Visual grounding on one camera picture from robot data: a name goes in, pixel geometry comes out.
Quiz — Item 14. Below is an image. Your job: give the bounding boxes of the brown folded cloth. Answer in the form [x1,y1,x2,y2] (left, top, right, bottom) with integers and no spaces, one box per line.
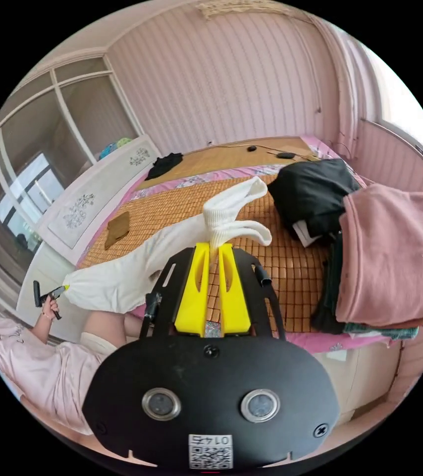
[104,211,131,250]

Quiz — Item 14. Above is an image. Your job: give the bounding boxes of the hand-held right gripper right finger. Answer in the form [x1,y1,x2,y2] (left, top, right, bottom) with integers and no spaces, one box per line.
[218,243,252,336]

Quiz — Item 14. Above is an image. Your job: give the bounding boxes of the person's left hand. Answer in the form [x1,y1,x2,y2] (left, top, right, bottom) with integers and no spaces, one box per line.
[40,297,61,321]

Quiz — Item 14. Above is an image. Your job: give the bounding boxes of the pile of clothes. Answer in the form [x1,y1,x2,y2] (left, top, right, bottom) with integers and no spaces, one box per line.
[267,158,423,341]

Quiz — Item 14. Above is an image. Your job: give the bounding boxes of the black garment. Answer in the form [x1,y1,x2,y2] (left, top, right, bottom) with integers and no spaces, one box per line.
[145,151,185,181]

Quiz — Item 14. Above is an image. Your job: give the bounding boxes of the window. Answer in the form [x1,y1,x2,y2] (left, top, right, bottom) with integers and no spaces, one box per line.
[360,41,423,157]

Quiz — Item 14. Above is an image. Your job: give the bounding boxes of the pink curtain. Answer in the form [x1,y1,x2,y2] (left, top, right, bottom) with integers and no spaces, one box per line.
[308,14,368,157]

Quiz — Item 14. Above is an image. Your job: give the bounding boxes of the person's body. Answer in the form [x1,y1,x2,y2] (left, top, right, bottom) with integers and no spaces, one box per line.
[0,286,150,436]

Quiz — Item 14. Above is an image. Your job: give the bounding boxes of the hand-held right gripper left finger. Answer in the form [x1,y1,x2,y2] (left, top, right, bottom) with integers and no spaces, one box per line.
[174,242,212,337]

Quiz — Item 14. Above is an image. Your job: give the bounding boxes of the white long pants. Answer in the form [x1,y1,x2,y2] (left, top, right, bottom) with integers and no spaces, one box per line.
[62,176,273,314]

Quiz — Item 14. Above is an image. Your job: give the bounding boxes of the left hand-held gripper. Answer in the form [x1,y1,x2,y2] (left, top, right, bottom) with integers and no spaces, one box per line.
[39,284,70,321]

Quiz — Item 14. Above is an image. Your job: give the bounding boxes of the cupboard with glass doors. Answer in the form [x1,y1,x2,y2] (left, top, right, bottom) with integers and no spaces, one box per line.
[0,52,142,309]

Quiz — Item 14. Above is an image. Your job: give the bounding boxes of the person's left forearm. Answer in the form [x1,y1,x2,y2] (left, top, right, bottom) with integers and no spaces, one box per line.
[32,314,54,345]

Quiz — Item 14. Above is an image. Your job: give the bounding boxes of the bed with woven mat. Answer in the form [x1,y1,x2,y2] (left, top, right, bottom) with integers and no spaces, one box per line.
[15,134,419,424]

